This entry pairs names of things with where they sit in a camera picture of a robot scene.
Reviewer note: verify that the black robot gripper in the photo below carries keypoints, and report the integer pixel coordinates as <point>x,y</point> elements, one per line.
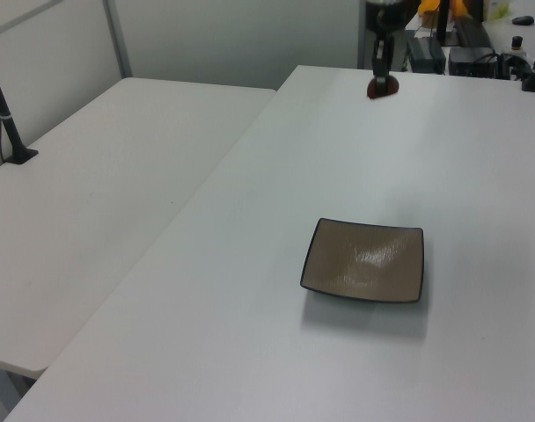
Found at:
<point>385,15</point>

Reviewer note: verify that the small round brown chestnut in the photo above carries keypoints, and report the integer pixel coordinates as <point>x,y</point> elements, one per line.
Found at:
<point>388,89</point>

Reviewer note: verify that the square tan ceramic plate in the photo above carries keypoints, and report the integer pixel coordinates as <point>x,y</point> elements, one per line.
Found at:
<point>364,264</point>

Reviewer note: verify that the black power adapter box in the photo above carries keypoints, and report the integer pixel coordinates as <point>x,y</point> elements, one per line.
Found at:
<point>426,53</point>

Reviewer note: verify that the black monitor stand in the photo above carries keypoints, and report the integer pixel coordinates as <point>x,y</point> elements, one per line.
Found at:
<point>444,22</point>

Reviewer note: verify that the black electronics box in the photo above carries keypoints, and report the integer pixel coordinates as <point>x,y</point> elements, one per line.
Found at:
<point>472,60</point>

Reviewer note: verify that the orange object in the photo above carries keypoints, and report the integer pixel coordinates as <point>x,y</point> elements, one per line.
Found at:
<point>459,6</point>

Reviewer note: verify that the green and white box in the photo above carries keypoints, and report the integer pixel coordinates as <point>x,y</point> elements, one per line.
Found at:
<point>498,9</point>

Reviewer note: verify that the black computer mouse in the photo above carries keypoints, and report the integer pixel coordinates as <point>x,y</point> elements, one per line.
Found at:
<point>522,19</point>

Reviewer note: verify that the white side table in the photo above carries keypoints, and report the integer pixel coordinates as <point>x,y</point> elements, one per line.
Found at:
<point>96,198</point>

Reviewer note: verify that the black pole with flat base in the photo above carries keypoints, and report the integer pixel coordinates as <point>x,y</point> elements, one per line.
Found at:
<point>5,118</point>

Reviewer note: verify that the grey metal partition post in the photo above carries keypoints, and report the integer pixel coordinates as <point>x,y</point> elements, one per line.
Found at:
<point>118,39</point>

